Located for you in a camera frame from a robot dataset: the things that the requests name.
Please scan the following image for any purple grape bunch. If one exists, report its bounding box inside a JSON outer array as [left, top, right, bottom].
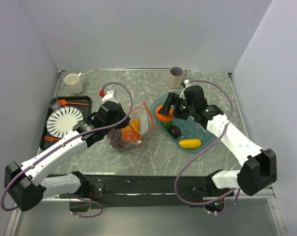
[[107, 129, 125, 150]]

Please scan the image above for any beige mug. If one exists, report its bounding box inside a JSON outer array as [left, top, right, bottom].
[[167, 66, 187, 89]]

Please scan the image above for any black tray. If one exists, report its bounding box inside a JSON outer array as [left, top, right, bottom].
[[39, 96, 92, 150]]

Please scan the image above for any clear zip top bag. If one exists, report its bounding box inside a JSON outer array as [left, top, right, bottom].
[[107, 102, 154, 150]]

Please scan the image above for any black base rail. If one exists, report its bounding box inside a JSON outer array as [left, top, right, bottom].
[[73, 171, 234, 207]]

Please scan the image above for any dark avocado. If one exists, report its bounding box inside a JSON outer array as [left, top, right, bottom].
[[168, 125, 181, 139]]

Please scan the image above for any clear small glass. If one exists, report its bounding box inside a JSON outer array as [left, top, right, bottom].
[[49, 97, 61, 111]]

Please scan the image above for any white striped plate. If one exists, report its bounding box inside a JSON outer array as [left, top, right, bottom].
[[46, 107, 83, 138]]

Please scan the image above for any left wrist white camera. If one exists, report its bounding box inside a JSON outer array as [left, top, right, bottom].
[[99, 89, 118, 104]]

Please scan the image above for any teal plastic food container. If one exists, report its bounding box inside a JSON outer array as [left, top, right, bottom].
[[150, 93, 217, 154]]

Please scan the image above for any green lime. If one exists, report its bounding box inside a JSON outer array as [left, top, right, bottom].
[[161, 120, 173, 130]]

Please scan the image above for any orange plastic spoon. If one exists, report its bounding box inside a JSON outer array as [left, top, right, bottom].
[[58, 99, 89, 106]]

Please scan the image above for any white cup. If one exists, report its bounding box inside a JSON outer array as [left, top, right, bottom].
[[64, 73, 83, 95]]

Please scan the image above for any orange tangerine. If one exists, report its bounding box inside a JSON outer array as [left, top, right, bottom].
[[156, 105, 174, 122]]

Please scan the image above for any orange plastic fork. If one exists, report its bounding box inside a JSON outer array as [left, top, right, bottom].
[[44, 136, 60, 142]]

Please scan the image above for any small orange pumpkin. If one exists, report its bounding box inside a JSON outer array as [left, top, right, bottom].
[[122, 127, 137, 143]]

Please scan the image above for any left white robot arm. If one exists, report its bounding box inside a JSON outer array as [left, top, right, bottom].
[[4, 101, 130, 211]]

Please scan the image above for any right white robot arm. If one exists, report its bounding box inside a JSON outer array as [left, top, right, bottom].
[[156, 85, 277, 196]]

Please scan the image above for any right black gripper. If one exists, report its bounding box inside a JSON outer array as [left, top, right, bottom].
[[158, 92, 195, 120]]

